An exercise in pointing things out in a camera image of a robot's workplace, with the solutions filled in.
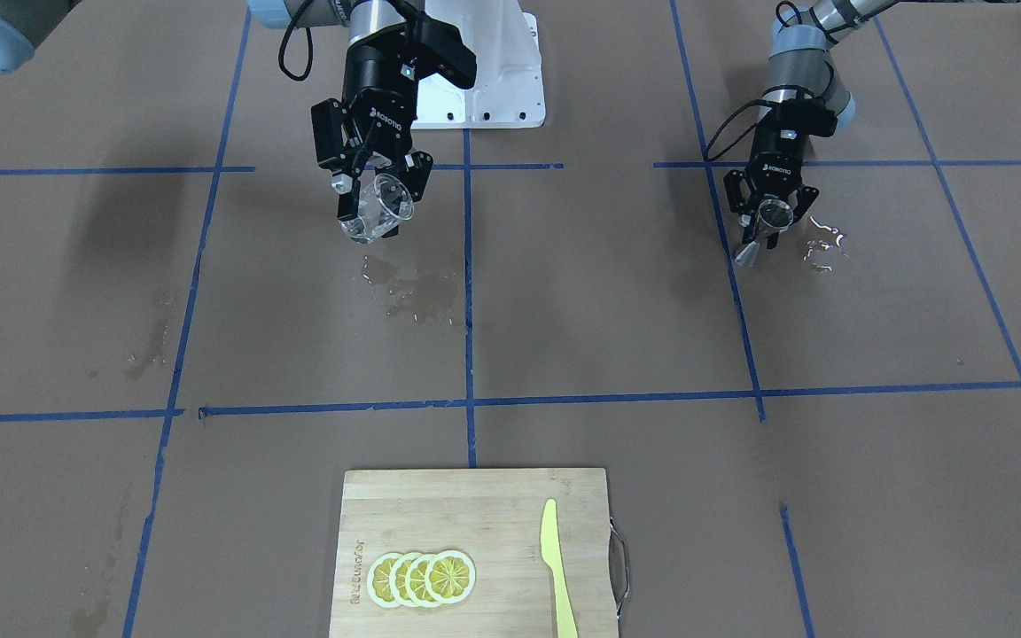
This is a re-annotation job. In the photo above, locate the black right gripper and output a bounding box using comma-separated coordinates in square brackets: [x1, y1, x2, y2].
[311, 23, 434, 236]

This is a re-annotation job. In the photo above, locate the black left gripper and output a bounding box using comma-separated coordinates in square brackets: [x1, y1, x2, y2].
[722, 98, 820, 250]

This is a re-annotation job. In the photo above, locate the steel measuring jigger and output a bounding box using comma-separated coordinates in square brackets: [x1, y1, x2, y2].
[733, 198, 794, 268]

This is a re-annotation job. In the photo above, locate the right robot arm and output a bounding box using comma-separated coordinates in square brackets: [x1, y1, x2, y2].
[0, 1, 433, 244]

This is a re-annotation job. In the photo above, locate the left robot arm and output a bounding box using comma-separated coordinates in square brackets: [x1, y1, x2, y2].
[722, 1, 895, 266]

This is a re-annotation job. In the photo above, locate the bamboo cutting board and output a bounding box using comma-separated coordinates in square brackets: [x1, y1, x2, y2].
[328, 468, 620, 637]

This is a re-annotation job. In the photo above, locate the yellow plastic knife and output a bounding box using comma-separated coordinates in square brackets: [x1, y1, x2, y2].
[540, 498, 579, 637]

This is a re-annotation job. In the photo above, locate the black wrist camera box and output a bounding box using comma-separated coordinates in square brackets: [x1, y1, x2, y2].
[771, 98, 839, 137]

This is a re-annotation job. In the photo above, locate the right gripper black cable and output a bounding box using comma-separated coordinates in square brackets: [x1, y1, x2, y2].
[277, 0, 321, 82]

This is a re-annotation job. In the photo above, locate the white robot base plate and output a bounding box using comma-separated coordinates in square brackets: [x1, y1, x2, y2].
[412, 1, 547, 130]

